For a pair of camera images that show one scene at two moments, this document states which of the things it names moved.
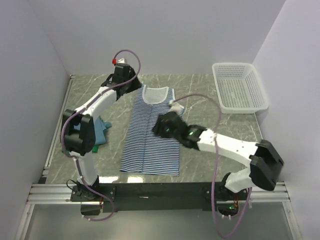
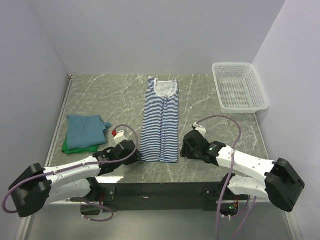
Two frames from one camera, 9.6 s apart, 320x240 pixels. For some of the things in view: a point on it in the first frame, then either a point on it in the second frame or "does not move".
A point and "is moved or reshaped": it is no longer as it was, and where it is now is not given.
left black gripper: (137, 84) -> (135, 157)
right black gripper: (158, 128) -> (185, 151)
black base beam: (96, 198) does not move
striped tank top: (145, 151) is moved or reshaped
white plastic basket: (239, 89) does not move
